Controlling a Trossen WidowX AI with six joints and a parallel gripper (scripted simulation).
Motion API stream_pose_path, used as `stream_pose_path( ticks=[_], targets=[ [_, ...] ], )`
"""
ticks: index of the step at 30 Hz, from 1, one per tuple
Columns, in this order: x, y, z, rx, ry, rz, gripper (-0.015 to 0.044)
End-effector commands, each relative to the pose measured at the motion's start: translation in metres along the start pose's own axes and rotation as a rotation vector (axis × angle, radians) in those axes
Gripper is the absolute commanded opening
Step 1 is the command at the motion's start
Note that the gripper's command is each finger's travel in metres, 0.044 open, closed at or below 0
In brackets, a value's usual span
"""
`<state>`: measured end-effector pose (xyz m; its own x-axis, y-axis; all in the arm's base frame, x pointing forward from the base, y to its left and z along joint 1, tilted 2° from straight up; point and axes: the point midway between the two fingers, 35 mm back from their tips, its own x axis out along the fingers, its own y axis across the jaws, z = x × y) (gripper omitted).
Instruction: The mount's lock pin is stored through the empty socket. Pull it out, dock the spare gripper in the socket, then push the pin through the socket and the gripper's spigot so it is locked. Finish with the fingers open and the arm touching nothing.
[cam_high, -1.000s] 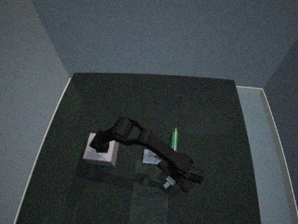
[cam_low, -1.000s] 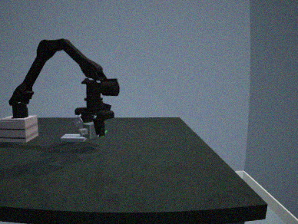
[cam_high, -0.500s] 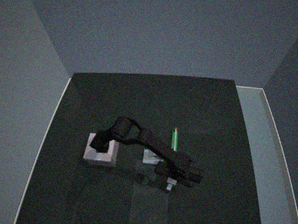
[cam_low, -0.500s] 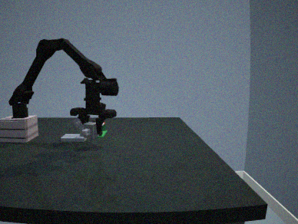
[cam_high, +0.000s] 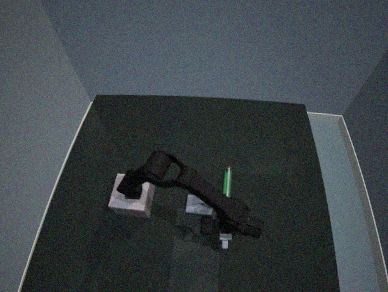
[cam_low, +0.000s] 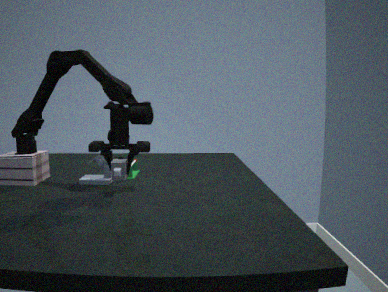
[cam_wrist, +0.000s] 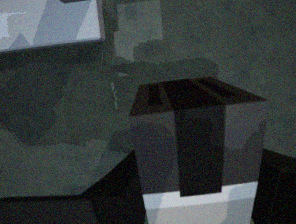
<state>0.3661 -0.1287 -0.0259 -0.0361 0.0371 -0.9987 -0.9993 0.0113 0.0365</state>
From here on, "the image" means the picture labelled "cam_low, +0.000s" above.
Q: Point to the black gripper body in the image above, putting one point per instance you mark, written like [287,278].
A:
[119,141]

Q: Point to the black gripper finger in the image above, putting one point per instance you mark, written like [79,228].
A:
[130,159]
[108,157]

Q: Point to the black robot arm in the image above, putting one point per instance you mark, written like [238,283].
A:
[59,63]

